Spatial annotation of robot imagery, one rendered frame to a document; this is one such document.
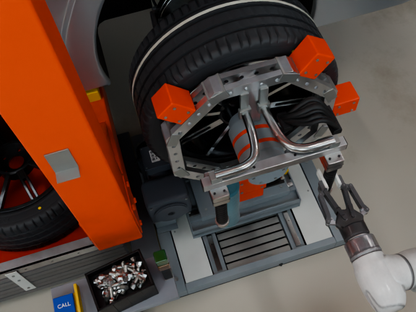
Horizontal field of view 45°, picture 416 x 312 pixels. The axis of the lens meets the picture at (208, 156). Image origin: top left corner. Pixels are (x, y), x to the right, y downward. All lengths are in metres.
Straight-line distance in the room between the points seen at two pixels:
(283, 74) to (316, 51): 0.10
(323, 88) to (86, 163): 0.71
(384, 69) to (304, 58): 1.55
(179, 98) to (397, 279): 0.75
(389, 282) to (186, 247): 1.08
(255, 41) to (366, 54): 1.65
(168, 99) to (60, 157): 0.32
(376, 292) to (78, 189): 0.84
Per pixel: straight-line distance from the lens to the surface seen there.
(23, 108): 1.13
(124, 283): 1.75
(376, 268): 1.44
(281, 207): 2.27
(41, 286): 2.29
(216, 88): 1.37
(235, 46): 1.40
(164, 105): 1.37
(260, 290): 2.29
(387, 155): 2.65
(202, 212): 2.17
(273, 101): 1.69
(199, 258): 2.26
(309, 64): 1.42
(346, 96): 1.68
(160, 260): 1.65
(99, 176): 1.40
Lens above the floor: 2.21
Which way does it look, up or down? 60 degrees down
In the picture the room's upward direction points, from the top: 7 degrees counter-clockwise
